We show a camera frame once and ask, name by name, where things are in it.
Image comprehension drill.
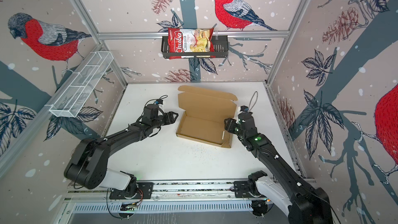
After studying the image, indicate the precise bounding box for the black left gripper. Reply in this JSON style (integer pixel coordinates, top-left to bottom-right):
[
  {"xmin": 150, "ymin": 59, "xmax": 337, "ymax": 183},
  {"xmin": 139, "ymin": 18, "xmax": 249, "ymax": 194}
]
[{"xmin": 151, "ymin": 110, "xmax": 179, "ymax": 129}]

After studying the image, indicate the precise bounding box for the brown cardboard paper box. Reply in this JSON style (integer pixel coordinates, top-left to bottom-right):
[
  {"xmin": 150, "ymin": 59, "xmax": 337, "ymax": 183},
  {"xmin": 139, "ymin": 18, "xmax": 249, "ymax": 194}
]
[{"xmin": 176, "ymin": 85, "xmax": 238, "ymax": 148}]

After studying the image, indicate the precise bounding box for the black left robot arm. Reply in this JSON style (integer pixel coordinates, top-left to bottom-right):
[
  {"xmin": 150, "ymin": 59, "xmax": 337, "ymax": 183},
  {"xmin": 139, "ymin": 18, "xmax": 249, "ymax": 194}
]
[{"xmin": 64, "ymin": 103, "xmax": 178, "ymax": 189}]

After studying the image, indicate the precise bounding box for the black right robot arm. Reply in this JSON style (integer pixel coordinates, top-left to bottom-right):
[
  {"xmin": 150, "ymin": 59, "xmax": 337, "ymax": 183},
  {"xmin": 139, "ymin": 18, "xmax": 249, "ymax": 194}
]
[{"xmin": 224, "ymin": 112, "xmax": 334, "ymax": 224}]

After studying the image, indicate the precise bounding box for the red cassava chips bag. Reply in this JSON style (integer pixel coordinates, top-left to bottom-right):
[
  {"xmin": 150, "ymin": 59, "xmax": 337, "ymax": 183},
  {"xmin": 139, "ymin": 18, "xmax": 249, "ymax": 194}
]
[{"xmin": 167, "ymin": 28, "xmax": 214, "ymax": 59}]

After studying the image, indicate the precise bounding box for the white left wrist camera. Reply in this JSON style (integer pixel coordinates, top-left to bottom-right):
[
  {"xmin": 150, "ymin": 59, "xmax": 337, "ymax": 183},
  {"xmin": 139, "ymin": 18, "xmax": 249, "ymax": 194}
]
[{"xmin": 154, "ymin": 99, "xmax": 164, "ymax": 108}]

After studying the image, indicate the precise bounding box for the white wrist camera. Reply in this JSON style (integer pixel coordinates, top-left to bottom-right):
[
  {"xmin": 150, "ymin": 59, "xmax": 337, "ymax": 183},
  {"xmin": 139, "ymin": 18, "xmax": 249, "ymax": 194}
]
[
  {"xmin": 154, "ymin": 99, "xmax": 164, "ymax": 108},
  {"xmin": 239, "ymin": 105, "xmax": 249, "ymax": 115}
]

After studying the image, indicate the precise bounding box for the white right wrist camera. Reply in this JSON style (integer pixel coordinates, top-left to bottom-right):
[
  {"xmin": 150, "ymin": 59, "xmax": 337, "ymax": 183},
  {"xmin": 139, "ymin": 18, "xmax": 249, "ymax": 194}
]
[{"xmin": 239, "ymin": 105, "xmax": 249, "ymax": 115}]

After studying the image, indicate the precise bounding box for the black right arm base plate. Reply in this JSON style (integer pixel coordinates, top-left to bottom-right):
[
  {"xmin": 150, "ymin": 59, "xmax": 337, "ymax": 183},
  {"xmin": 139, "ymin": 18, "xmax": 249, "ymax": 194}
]
[{"xmin": 232, "ymin": 181, "xmax": 266, "ymax": 199}]

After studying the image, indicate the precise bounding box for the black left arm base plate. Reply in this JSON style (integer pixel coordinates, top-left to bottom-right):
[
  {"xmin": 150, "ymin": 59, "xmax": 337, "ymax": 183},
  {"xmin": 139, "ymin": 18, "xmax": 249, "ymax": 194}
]
[{"xmin": 109, "ymin": 181, "xmax": 154, "ymax": 200}]

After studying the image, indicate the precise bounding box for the aluminium front rail frame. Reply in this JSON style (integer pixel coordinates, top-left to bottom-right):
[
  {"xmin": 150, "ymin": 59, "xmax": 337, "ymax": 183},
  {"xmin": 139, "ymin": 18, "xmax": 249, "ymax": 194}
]
[{"xmin": 59, "ymin": 179, "xmax": 276, "ymax": 223}]

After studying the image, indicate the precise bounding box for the black wire wall basket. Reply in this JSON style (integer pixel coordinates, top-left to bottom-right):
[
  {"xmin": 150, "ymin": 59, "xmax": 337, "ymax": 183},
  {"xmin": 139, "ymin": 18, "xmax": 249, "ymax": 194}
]
[{"xmin": 161, "ymin": 35, "xmax": 229, "ymax": 59}]

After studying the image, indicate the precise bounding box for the white mesh wall shelf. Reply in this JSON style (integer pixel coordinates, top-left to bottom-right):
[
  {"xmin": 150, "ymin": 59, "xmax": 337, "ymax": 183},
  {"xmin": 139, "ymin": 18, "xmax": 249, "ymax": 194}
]
[{"xmin": 49, "ymin": 51, "xmax": 114, "ymax": 118}]

